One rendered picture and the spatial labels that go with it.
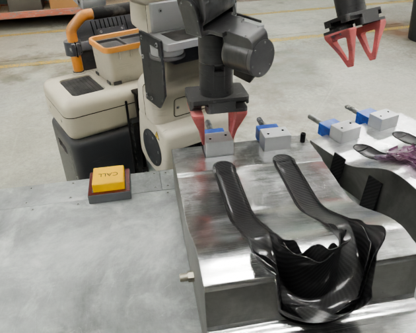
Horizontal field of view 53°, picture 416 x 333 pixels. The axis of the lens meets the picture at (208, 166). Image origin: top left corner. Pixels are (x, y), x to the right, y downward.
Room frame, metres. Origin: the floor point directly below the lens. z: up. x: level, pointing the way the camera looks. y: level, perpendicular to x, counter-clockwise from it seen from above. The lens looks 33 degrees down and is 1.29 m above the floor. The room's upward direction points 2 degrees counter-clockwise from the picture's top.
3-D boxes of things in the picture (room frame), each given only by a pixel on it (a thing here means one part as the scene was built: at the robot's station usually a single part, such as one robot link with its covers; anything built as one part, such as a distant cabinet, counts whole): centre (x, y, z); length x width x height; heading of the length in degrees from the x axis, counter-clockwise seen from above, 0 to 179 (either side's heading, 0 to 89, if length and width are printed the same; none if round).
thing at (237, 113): (0.68, -0.03, 0.95); 0.07 x 0.07 x 0.09; 10
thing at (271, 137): (0.73, -0.12, 0.89); 0.13 x 0.05 x 0.05; 9
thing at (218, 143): (0.71, -0.01, 0.89); 0.13 x 0.05 x 0.05; 9
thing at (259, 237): (0.47, -0.11, 0.92); 0.35 x 0.16 x 0.09; 9
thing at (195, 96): (0.68, -0.02, 1.02); 0.10 x 0.07 x 0.07; 100
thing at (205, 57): (0.67, -0.02, 1.08); 0.07 x 0.06 x 0.07; 43
